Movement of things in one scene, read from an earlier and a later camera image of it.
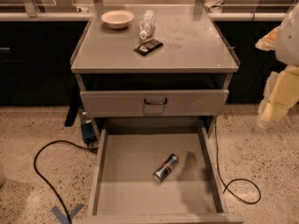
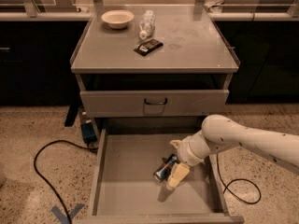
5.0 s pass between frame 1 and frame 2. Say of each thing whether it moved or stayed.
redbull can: stayed
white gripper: moved
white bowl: stayed
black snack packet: stayed
